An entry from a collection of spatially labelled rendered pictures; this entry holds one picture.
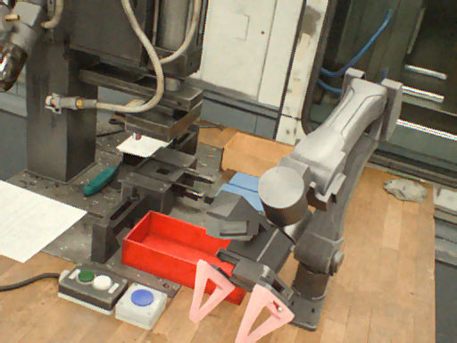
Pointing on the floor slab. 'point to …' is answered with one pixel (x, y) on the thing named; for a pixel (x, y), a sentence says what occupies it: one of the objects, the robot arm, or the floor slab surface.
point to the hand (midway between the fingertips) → (217, 328)
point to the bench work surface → (170, 322)
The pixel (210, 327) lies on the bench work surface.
